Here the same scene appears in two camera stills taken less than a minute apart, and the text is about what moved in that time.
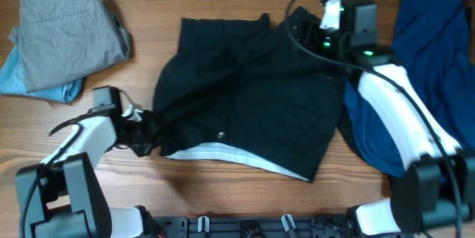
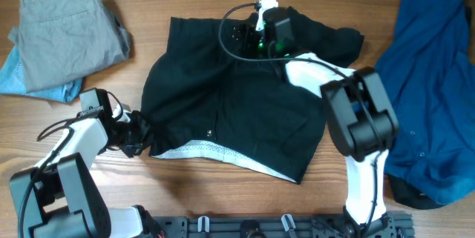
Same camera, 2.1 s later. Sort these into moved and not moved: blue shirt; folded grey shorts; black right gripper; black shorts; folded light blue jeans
Moved: black shorts; black right gripper
Not moved: blue shirt; folded light blue jeans; folded grey shorts
